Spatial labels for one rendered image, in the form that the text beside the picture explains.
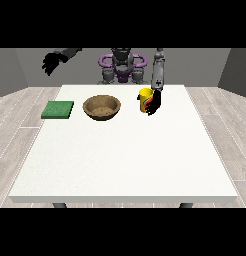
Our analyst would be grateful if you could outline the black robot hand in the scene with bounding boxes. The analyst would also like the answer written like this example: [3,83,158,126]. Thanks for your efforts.
[136,87,163,117]
[41,52,70,77]

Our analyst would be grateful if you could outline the green square pad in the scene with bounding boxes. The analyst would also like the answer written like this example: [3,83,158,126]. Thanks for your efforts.
[40,100,75,120]

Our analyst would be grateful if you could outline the brown wooden bowl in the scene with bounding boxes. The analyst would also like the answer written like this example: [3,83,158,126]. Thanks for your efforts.
[82,94,122,122]

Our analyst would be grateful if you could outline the yellow cup with melon print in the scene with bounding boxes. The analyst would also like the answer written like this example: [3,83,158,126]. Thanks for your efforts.
[138,87,155,114]

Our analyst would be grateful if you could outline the grey robot trunk purple rings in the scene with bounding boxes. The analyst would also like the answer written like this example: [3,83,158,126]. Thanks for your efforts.
[97,47,150,86]

